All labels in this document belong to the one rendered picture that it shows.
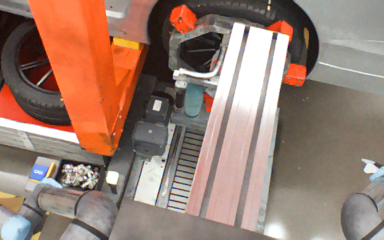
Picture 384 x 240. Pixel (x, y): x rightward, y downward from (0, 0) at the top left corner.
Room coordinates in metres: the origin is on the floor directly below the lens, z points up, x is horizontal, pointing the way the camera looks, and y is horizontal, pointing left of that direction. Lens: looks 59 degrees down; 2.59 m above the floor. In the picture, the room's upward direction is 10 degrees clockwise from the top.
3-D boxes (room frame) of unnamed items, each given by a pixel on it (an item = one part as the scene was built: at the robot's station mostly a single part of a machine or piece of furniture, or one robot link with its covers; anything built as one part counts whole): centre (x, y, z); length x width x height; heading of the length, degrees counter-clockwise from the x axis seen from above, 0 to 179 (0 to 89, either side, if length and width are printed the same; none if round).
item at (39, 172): (0.66, 0.69, 0.47); 0.07 x 0.07 x 0.02; 87
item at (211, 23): (1.21, -0.09, 0.85); 0.54 x 0.07 x 0.54; 87
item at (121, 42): (1.37, 0.41, 0.71); 0.14 x 0.14 x 0.05; 87
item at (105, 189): (0.65, 0.52, 0.44); 0.43 x 0.17 x 0.03; 87
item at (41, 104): (1.32, 0.77, 0.39); 0.66 x 0.66 x 0.24
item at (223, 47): (1.10, 0.02, 1.03); 0.19 x 0.18 x 0.11; 177
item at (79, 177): (0.65, 0.49, 0.51); 0.20 x 0.14 x 0.13; 89
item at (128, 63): (1.20, 0.42, 0.69); 0.52 x 0.17 x 0.35; 177
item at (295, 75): (1.20, -0.40, 0.85); 0.09 x 0.08 x 0.07; 87
